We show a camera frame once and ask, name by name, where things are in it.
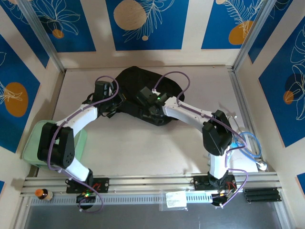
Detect blue wall poster leaf lines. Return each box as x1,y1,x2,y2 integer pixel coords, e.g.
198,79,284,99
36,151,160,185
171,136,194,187
0,0,51,69
247,0,305,64

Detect aluminium frame post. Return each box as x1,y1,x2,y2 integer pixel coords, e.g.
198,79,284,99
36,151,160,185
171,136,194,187
17,0,67,73
232,0,278,71

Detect blue poster white flower outline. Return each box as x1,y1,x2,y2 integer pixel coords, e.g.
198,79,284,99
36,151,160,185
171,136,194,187
30,0,97,53

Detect white slotted cable duct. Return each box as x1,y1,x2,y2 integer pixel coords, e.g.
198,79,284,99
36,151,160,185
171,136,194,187
30,193,213,206

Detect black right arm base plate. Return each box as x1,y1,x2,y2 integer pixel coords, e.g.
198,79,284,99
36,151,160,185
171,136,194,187
194,176,239,191

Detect aluminium mounting rail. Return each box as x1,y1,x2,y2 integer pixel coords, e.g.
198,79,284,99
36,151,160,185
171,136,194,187
20,173,279,198

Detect blue poster beige circle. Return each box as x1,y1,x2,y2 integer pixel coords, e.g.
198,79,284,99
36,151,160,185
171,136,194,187
105,0,191,51

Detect blue poster orange oval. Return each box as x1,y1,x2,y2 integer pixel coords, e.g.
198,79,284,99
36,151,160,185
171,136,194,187
0,33,41,153

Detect black connector with wires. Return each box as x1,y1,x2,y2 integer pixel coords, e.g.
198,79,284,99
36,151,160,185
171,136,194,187
211,188,244,204
76,188,98,204

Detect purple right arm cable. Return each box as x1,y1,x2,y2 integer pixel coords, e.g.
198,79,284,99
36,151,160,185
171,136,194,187
153,71,250,208

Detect black backpack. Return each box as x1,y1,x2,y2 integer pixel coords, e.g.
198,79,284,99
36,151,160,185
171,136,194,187
85,66,186,127

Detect clear zip bag white paper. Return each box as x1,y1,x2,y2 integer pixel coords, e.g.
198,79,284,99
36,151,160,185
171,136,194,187
159,189,189,212

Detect light green tray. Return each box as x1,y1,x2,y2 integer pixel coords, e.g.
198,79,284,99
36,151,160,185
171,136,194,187
21,120,88,170

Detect blue poster orange circle fern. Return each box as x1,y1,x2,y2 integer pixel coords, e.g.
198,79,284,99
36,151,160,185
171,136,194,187
201,0,265,50

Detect black ribbed block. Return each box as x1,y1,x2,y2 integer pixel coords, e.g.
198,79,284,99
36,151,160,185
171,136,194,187
244,187,279,204

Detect brown bottle with orange cap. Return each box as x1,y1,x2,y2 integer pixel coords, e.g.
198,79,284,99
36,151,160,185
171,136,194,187
35,188,53,201

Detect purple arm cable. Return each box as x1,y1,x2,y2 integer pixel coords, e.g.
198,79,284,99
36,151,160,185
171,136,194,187
47,75,120,213
153,71,250,208

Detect aluminium side rail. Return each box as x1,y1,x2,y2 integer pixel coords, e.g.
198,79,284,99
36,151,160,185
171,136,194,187
228,66,271,173

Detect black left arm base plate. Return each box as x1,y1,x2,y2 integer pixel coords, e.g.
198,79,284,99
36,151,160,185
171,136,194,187
66,177,110,194

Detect blue poster dark circle leaves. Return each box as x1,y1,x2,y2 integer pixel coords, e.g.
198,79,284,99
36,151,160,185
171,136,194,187
258,21,305,148

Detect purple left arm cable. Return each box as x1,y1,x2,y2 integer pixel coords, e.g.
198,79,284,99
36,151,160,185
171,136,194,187
47,75,120,213

